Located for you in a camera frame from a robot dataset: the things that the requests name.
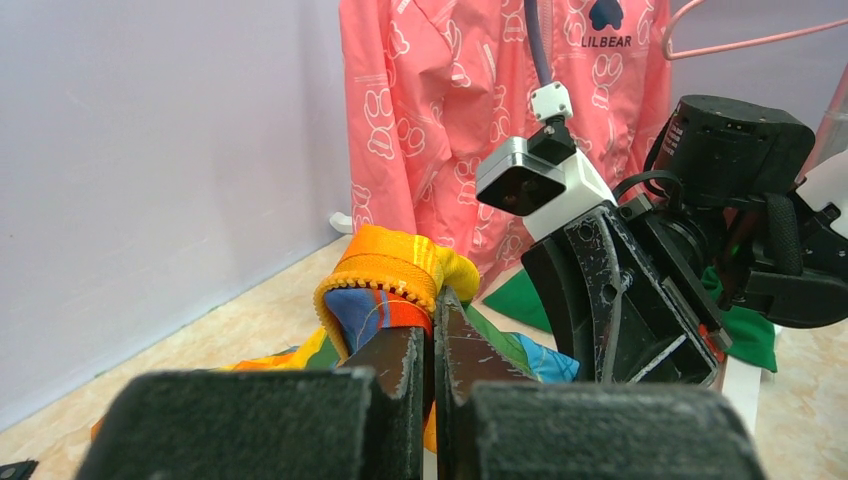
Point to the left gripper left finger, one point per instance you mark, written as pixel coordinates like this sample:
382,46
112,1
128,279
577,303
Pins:
362,421

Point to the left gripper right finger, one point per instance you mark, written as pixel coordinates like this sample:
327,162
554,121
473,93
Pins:
495,422

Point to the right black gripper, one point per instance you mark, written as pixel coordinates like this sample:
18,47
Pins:
622,290

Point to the rainbow striped jacket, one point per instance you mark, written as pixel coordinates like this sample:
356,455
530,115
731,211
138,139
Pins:
391,279

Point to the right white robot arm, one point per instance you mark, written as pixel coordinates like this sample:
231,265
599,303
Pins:
719,153

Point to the pink patterned jacket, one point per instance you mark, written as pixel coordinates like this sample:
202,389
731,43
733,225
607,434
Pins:
433,87

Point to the green garment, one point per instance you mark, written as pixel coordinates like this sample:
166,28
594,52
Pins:
753,337

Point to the pink wire hanger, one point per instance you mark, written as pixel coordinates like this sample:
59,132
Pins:
671,55

